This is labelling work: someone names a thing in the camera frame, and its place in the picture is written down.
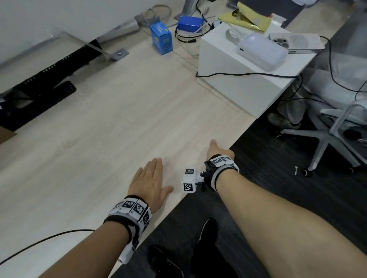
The right wristband with marker tiles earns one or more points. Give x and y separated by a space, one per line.
220 169

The left wristband with marker tiles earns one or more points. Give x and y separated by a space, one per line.
132 213

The smartphone in clear case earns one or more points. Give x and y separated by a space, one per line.
301 41

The black flat device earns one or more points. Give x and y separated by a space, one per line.
64 89

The person's right hand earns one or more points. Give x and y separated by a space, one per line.
219 150

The person's black left shoe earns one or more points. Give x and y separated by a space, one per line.
163 262

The person's left thumb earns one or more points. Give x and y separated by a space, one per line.
167 190

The wristband with marker tiles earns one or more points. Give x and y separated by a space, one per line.
132 213
220 169

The silver monitor stand pole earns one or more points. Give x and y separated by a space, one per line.
187 8

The white office chair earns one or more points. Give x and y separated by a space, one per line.
332 134

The blue cardboard carton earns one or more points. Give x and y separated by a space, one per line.
162 38

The person's right forearm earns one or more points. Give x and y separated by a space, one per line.
286 229

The white wrist camera marker cube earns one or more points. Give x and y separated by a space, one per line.
189 180

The person's black shoe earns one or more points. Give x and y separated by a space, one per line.
163 262
208 234

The grey monitor stand foot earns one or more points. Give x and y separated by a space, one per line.
123 30

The large white box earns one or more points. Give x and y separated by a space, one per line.
229 74

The person's right thumb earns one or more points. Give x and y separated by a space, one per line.
212 145

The person's black right shoe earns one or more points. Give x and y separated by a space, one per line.
208 234

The blue rectangular battery pack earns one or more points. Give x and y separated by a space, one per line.
189 23

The yellow padded envelope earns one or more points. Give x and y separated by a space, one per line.
246 18

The person's left hand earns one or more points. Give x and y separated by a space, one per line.
149 183

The person's left forearm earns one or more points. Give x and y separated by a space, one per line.
86 255

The translucent white power bank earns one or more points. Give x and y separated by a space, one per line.
262 51

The grey metal bracket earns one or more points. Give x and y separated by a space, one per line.
97 47

